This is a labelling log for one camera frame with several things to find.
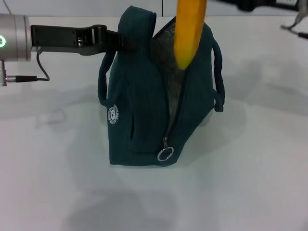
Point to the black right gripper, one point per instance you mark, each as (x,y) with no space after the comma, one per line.
(260,4)

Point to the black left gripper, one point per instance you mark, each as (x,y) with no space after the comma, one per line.
(57,38)

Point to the dark teal fabric lunch bag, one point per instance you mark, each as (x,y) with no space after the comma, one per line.
(139,108)

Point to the yellow banana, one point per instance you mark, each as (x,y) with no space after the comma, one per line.
(188,31)

